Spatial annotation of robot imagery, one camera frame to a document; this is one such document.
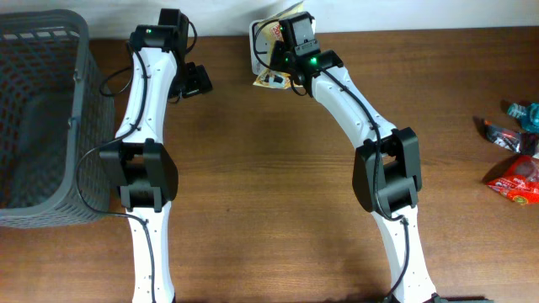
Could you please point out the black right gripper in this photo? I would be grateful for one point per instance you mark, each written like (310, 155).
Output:
(275, 61)

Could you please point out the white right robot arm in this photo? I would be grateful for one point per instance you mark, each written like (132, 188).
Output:
(386, 175)

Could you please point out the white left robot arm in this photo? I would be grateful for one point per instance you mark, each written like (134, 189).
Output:
(137, 162)

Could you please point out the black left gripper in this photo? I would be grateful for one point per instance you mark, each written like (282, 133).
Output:
(196, 81)

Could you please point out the dark grey plastic basket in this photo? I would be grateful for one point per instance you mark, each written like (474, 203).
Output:
(51, 114)

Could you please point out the black silver snack packet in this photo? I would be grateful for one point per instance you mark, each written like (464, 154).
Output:
(522, 143)

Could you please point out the yellow white wipes pack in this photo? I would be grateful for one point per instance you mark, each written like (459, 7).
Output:
(272, 79)

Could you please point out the white barcode scanner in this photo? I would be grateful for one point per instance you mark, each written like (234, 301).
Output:
(263, 45)

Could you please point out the blue mouthwash bottle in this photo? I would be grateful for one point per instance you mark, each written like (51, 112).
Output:
(527, 116)

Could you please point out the orange snack bag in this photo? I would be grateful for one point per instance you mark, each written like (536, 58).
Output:
(519, 183)

